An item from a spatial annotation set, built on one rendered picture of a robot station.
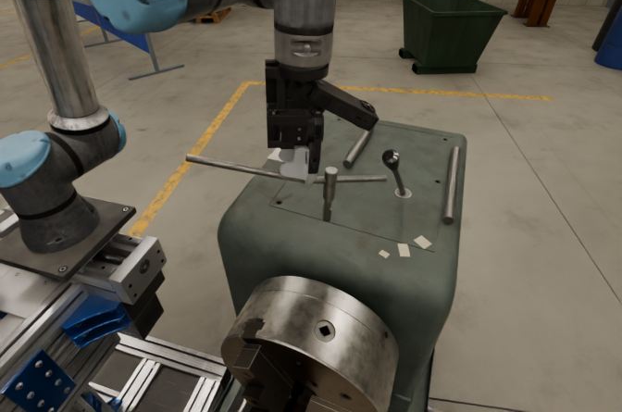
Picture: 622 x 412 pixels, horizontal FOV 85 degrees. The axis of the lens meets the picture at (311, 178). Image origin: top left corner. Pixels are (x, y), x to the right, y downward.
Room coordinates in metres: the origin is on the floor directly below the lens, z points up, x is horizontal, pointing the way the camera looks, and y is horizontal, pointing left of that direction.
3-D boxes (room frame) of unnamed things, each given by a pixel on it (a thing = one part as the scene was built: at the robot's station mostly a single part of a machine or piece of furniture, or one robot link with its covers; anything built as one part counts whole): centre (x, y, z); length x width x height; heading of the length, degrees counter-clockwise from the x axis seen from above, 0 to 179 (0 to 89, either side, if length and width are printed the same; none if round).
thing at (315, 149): (0.44, 0.00, 1.47); 0.05 x 0.02 x 0.09; 6
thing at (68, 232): (0.56, 0.59, 1.21); 0.15 x 0.15 x 0.10
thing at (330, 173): (0.46, -0.03, 1.35); 0.02 x 0.02 x 0.12
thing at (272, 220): (0.67, -0.12, 1.06); 0.59 x 0.48 x 0.39; 158
